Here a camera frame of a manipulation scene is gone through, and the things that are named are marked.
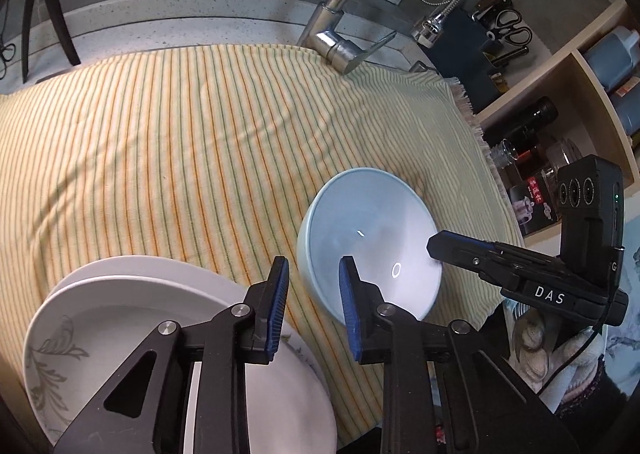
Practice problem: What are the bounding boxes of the wooden shelf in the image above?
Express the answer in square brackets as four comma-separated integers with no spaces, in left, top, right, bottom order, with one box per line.
[472,0,640,235]

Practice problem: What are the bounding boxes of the person's right forearm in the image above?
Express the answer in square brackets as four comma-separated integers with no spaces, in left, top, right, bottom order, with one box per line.
[555,349,632,435]

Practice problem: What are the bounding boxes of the black printed box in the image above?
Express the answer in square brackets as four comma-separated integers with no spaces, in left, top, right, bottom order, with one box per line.
[507,174,561,235]

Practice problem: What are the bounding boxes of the black glass bottle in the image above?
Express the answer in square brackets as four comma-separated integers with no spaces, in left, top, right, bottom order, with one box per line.
[482,96,558,150]

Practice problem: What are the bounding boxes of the clear glass jar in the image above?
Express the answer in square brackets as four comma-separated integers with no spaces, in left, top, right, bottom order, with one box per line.
[545,134,583,172]

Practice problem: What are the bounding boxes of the pale blue bowl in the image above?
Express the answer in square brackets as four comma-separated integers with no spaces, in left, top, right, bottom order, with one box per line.
[296,167,443,326]

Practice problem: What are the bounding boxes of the plain white plate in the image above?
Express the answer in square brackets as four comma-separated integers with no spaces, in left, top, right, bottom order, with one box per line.
[50,255,321,385]

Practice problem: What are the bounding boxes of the dark blue bottle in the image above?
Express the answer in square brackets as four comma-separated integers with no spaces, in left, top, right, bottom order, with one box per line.
[610,84,640,135]
[582,26,640,90]

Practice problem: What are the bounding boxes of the white plate grey leaf print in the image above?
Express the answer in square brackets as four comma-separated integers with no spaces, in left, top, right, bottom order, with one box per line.
[22,284,336,454]

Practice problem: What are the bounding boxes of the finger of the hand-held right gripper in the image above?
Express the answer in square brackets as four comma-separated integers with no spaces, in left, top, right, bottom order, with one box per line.
[426,230,563,285]

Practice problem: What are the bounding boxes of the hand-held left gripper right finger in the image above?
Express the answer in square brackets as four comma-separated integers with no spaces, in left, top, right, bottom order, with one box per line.
[338,256,581,454]

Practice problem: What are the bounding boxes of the chrome sprayer with hose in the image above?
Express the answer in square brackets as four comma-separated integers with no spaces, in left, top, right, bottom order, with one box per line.
[411,0,481,49]

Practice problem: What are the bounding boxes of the shell printed cloth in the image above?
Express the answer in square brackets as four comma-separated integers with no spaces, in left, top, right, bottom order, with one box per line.
[502,299,640,415]

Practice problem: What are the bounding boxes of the black tripod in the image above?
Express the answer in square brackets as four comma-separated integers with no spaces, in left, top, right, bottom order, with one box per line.
[20,0,81,85]

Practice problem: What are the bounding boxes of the chrome faucet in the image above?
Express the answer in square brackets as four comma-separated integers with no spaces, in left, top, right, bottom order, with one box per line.
[296,0,488,75]

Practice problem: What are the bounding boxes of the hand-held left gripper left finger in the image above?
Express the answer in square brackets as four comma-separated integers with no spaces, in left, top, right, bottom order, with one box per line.
[52,256,291,454]

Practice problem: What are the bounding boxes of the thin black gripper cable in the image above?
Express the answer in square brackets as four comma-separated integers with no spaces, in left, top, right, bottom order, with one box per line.
[540,319,607,395]

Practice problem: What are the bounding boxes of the yellow striped cloth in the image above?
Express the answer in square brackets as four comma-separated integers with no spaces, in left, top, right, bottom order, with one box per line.
[0,43,523,445]

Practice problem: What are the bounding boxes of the dark knife block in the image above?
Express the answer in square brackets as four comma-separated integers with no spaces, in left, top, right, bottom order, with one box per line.
[430,0,533,107]

